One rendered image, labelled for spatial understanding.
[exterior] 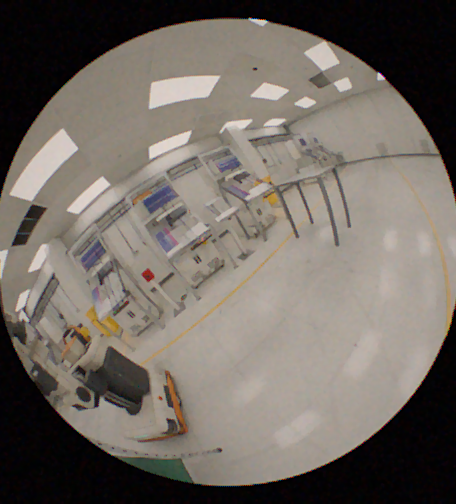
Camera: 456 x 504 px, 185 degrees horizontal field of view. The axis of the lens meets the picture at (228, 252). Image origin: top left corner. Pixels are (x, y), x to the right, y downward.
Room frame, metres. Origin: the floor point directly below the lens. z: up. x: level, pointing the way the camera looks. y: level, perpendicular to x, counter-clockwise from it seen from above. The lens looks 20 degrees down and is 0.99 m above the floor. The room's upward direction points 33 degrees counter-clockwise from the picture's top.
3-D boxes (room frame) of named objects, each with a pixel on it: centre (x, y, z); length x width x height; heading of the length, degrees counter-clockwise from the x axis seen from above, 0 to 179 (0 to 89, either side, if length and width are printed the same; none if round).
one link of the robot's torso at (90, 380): (0.09, 1.16, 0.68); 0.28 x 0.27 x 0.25; 108
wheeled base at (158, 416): (0.23, 1.27, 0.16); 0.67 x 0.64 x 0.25; 18
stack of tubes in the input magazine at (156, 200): (2.29, 0.47, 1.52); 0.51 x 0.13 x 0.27; 108
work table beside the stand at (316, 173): (1.32, -1.21, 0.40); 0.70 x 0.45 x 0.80; 10
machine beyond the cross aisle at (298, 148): (3.97, -4.18, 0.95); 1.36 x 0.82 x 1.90; 18
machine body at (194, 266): (2.38, 0.56, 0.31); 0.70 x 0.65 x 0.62; 108
